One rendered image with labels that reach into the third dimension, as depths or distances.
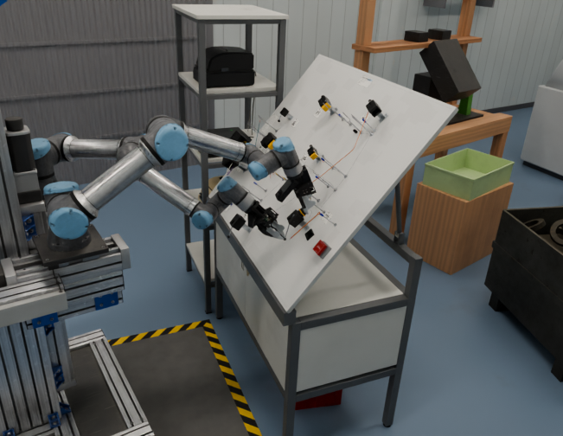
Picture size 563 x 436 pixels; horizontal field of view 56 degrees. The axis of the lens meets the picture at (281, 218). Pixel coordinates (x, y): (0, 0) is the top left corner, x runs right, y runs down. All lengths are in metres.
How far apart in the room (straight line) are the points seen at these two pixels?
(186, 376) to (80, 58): 3.27
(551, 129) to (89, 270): 5.56
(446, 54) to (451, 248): 1.69
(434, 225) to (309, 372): 2.12
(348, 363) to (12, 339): 1.42
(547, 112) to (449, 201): 2.90
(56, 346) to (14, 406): 0.29
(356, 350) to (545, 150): 4.74
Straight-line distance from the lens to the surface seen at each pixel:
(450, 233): 4.13
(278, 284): 2.23
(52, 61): 5.32
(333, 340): 2.34
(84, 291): 2.13
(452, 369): 3.37
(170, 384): 3.10
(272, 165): 1.99
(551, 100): 6.70
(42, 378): 2.56
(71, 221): 1.83
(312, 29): 6.47
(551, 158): 6.74
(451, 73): 4.78
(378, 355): 2.54
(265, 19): 2.99
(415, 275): 2.37
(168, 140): 1.78
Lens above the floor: 2.13
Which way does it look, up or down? 26 degrees down
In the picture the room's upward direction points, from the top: 3 degrees clockwise
